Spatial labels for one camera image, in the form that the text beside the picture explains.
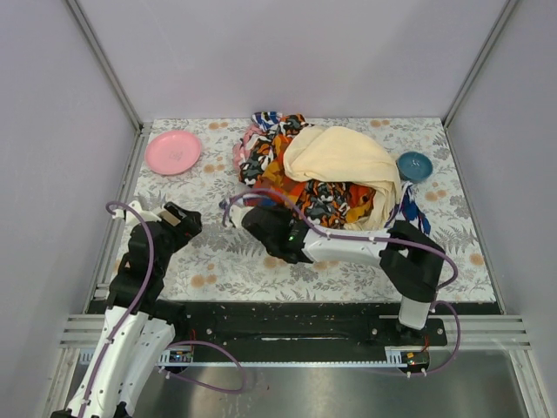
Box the orange brown camouflage cloth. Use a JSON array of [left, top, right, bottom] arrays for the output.
[[256, 134, 375, 229]]

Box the blue white red patterned cloth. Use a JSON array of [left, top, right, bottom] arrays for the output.
[[270, 121, 431, 233]]

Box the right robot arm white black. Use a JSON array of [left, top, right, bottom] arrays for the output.
[[230, 206, 446, 331]]

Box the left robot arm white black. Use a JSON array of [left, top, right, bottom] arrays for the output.
[[52, 201, 202, 417]]

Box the pink navy patterned cloth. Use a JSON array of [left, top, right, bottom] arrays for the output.
[[232, 125, 261, 171]]

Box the black orange grey patterned cloth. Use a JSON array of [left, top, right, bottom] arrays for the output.
[[235, 111, 350, 228]]

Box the cream cloth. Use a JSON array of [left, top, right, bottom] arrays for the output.
[[283, 126, 402, 230]]

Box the floral table mat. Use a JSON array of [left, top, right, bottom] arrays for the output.
[[133, 118, 495, 303]]

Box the pink plastic plate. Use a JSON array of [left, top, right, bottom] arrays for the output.
[[144, 130, 202, 176]]

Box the blue ceramic bowl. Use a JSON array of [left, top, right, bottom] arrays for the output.
[[396, 152, 433, 184]]

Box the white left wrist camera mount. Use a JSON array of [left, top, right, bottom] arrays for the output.
[[108, 200, 162, 226]]

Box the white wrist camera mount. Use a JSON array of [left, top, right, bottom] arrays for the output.
[[220, 201, 251, 228], [108, 200, 162, 226]]

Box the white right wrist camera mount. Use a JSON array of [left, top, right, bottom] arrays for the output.
[[220, 201, 251, 228]]

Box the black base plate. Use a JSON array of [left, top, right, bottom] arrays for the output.
[[86, 299, 453, 362]]

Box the left aluminium frame post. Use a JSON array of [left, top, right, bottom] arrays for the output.
[[63, 0, 143, 132]]

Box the aluminium frame post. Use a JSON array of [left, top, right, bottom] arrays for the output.
[[442, 0, 521, 130], [63, 0, 143, 132]]

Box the right aluminium frame post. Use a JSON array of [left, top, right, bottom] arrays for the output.
[[442, 0, 521, 130]]

